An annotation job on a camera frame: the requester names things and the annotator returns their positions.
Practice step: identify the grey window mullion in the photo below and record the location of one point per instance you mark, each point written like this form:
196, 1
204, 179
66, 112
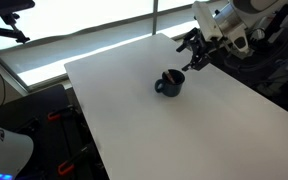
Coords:
155, 16

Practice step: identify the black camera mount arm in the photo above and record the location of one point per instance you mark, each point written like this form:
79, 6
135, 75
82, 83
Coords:
7, 31

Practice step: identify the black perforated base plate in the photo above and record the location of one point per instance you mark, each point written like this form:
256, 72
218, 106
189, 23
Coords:
17, 113

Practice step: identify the dark blue enamel mug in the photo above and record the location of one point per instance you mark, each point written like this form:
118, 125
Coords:
171, 87

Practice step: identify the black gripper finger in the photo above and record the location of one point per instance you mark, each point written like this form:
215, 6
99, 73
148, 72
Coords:
199, 62
189, 39

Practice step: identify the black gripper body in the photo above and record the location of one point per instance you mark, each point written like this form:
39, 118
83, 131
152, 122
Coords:
204, 45

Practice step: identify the grey office chair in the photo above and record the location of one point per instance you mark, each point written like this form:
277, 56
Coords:
280, 78

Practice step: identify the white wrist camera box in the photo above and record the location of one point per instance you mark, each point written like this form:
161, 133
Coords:
205, 20

